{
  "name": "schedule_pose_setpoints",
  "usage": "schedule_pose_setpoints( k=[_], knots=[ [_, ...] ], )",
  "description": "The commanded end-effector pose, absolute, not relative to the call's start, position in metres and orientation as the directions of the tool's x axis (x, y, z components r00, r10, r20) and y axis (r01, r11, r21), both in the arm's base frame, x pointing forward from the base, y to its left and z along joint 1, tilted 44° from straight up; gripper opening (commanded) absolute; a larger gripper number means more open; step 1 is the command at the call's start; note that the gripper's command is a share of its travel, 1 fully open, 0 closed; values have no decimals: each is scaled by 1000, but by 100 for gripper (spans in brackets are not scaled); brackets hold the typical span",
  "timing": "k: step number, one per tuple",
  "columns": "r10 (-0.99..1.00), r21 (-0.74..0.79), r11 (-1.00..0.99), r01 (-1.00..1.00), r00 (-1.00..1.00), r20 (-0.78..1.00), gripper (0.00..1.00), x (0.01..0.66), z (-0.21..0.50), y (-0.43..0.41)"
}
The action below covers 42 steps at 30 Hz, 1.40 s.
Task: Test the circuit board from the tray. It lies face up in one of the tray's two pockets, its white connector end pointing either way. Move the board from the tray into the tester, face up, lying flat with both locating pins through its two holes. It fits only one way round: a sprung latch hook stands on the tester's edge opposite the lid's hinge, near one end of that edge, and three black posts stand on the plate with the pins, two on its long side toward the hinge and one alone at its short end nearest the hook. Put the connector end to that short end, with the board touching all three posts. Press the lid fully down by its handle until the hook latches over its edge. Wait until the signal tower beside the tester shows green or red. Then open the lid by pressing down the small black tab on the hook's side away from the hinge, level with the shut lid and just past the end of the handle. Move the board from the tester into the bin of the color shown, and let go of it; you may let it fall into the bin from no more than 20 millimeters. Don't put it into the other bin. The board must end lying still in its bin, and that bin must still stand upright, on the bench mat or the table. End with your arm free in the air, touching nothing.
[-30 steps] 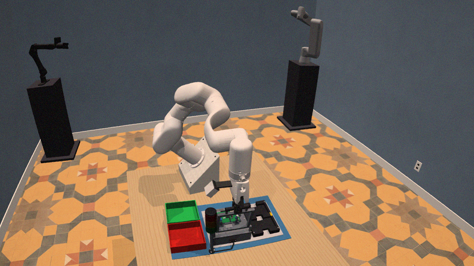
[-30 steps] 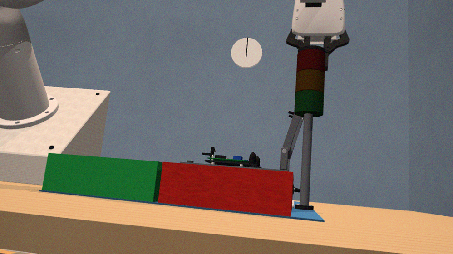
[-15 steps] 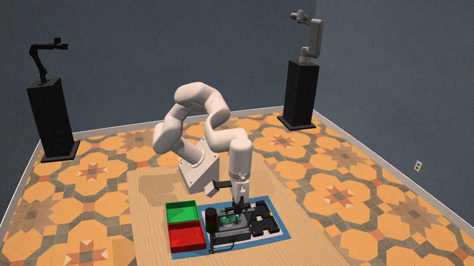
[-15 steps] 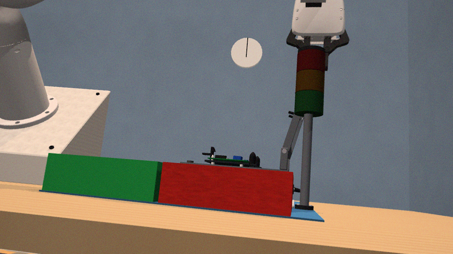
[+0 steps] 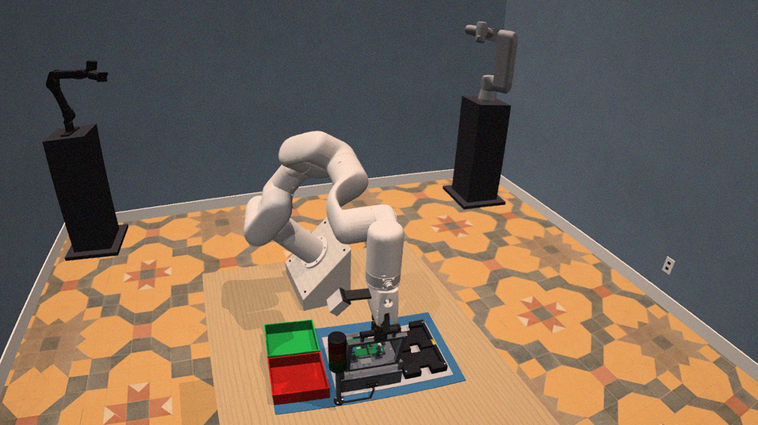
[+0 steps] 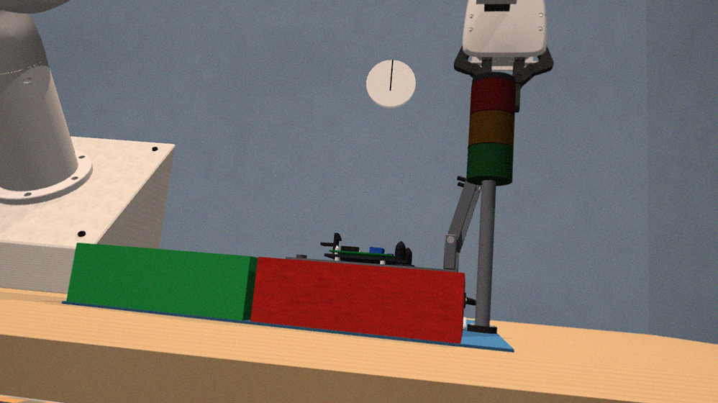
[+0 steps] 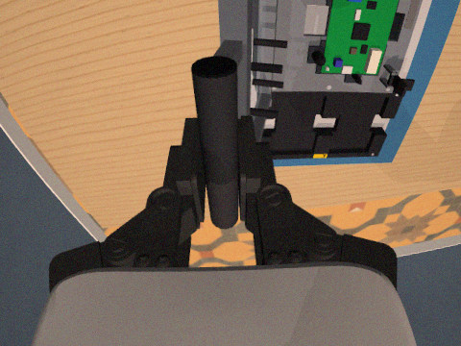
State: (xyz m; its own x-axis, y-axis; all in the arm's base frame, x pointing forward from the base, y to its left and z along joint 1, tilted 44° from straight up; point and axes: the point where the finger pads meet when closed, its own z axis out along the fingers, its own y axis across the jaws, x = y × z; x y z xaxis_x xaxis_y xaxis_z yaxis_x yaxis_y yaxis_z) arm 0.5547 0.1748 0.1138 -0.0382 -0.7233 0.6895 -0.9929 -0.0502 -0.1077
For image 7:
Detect green circuit board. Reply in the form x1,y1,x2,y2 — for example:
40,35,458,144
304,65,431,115
321,0,399,75

